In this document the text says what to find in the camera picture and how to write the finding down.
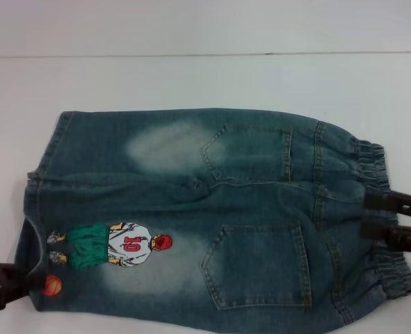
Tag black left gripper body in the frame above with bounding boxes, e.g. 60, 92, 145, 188
0, 258, 29, 310

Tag blue denim shorts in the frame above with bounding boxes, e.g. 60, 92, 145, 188
15, 110, 411, 334

